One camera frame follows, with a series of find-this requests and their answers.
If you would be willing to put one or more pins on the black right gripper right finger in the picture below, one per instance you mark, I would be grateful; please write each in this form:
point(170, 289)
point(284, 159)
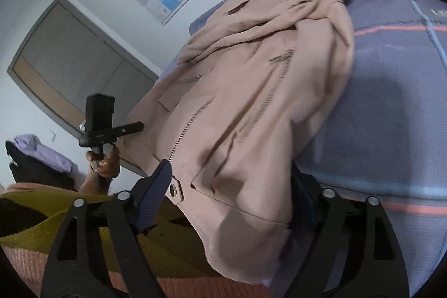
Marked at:
point(354, 250)

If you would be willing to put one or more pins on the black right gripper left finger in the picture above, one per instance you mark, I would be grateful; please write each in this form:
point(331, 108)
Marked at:
point(96, 252)

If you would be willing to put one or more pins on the pink zip jacket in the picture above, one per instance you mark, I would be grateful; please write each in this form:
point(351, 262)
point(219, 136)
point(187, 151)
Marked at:
point(249, 91)

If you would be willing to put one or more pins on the person's left hand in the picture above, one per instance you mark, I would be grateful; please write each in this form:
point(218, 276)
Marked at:
point(108, 167)

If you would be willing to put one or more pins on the lilac garment on floor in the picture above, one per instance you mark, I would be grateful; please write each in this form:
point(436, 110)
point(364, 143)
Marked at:
point(31, 146)

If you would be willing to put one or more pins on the black garment on floor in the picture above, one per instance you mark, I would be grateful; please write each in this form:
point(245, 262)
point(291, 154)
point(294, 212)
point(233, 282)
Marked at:
point(26, 169)

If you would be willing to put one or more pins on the grey wooden door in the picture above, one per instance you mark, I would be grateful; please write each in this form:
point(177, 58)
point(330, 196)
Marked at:
point(58, 57)

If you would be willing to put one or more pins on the purple plaid bed sheet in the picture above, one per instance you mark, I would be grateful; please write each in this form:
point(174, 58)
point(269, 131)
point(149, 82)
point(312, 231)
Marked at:
point(386, 137)

